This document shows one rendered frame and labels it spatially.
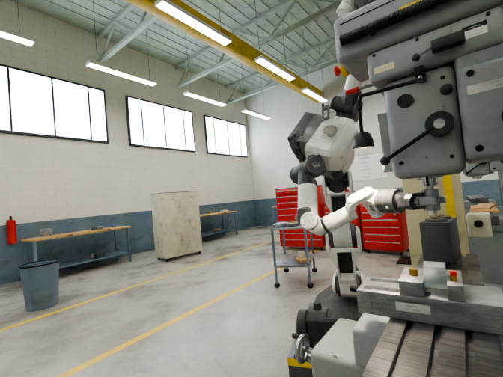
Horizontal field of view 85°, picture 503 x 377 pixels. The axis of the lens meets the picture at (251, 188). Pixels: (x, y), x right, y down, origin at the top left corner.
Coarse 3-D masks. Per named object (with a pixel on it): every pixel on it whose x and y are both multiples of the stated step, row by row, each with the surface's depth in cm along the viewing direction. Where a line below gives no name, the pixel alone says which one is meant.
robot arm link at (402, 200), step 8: (384, 192) 102; (392, 192) 99; (400, 192) 98; (384, 200) 100; (392, 200) 98; (400, 200) 95; (408, 200) 90; (384, 208) 101; (392, 208) 98; (400, 208) 95; (408, 208) 92; (416, 208) 91
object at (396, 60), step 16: (480, 16) 72; (496, 16) 70; (432, 32) 79; (448, 32) 76; (480, 32) 72; (496, 32) 70; (400, 48) 83; (416, 48) 81; (464, 48) 74; (480, 48) 73; (368, 64) 90; (384, 64) 86; (400, 64) 84; (416, 64) 81; (432, 64) 79; (448, 64) 80; (384, 80) 88; (384, 96) 104
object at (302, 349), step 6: (294, 336) 121; (300, 336) 119; (306, 336) 122; (300, 342) 117; (306, 342) 123; (300, 348) 118; (306, 348) 118; (312, 348) 118; (300, 354) 118; (306, 354) 121; (300, 360) 116; (306, 360) 120
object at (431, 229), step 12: (432, 216) 141; (444, 216) 136; (420, 228) 131; (432, 228) 128; (444, 228) 125; (456, 228) 135; (432, 240) 128; (444, 240) 125; (456, 240) 132; (432, 252) 128; (444, 252) 125; (456, 252) 129
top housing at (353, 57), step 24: (384, 0) 85; (408, 0) 81; (456, 0) 74; (480, 0) 71; (336, 24) 94; (360, 24) 89; (408, 24) 81; (432, 24) 78; (336, 48) 95; (360, 48) 90; (384, 48) 87; (360, 72) 103
